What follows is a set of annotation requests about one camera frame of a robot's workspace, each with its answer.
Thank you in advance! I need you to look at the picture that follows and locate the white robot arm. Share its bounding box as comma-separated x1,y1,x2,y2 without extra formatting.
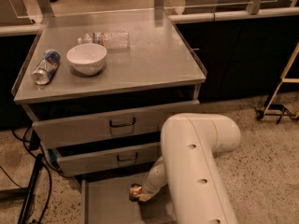
140,113,241,224

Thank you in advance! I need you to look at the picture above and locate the bottom grey drawer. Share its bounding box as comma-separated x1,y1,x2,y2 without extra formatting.
81,173,177,224

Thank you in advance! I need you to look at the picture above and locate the grey drawer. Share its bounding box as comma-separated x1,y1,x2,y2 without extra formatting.
57,142,160,176
33,100,199,148
81,173,177,224

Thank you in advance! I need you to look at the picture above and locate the top grey drawer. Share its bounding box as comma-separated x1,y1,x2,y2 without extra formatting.
33,100,199,148

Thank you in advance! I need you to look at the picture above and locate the black metal stand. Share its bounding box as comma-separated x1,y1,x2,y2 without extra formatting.
0,154,43,224

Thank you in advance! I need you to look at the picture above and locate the black floor cable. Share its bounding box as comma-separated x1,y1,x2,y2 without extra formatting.
0,126,68,224

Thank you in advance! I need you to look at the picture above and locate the middle grey drawer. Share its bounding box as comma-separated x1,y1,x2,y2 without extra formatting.
57,142,160,176

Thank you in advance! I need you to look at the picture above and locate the blue silver energy drink can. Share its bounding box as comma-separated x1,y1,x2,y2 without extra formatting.
31,49,61,85

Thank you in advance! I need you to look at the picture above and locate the white horizontal rail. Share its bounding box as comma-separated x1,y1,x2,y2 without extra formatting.
168,7,299,23

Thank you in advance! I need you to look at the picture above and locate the yellow wheeled cart frame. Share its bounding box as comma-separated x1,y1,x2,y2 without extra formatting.
255,42,299,125

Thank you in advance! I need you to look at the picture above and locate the grey metal drawer cabinet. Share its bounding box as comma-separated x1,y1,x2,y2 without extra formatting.
10,8,207,224

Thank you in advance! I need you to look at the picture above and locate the orange soda can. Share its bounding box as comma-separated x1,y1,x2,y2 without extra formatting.
129,184,143,202

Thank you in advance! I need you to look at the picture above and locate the white ceramic bowl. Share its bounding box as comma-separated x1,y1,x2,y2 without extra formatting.
66,43,107,76

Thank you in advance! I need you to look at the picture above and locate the clear plastic water bottle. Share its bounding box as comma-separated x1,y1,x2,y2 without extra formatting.
78,31,130,49

